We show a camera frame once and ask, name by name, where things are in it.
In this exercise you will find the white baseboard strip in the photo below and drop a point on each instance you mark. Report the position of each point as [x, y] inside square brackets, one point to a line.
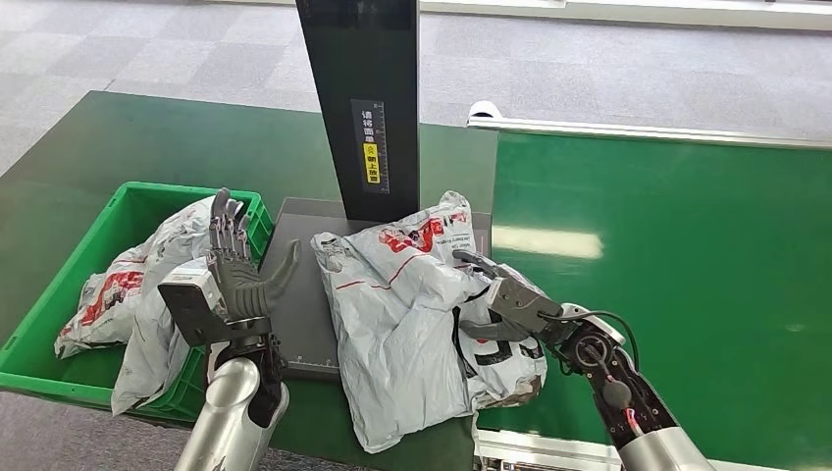
[650, 12]

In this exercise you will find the green plastic crate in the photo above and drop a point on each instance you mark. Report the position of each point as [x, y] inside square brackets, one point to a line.
[123, 214]

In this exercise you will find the plain grey mailer bag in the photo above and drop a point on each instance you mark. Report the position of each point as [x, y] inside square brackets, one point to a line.
[153, 351]

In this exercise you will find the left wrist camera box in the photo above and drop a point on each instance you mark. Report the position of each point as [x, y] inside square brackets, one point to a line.
[192, 312]

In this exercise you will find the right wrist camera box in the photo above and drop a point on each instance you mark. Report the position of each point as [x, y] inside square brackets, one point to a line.
[523, 302]

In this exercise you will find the large grey mailer bag package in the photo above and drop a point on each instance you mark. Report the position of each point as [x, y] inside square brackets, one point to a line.
[396, 325]

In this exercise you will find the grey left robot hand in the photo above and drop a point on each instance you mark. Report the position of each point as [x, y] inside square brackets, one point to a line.
[240, 286]

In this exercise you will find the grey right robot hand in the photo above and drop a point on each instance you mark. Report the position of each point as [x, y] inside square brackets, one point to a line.
[478, 261]

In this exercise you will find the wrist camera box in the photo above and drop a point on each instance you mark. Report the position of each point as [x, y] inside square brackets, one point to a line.
[523, 302]
[192, 312]

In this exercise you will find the black inbound scanner machine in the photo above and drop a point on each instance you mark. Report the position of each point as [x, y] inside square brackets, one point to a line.
[364, 65]

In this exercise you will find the yellow and black label sticker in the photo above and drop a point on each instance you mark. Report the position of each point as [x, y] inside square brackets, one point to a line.
[370, 146]

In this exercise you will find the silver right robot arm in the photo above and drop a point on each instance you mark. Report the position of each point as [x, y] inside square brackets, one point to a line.
[624, 396]

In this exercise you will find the short silver conveyor rail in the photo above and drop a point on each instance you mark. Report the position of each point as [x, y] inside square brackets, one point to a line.
[552, 455]

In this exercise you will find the grey mailer bag red print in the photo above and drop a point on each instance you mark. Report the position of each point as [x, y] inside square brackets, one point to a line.
[107, 296]

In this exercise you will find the long silver conveyor rail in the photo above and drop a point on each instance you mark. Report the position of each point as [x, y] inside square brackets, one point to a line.
[650, 130]

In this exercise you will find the green conveyor belt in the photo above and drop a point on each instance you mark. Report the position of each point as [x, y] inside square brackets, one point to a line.
[715, 292]

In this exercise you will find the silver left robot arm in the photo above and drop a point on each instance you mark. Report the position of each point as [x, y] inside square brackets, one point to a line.
[227, 409]

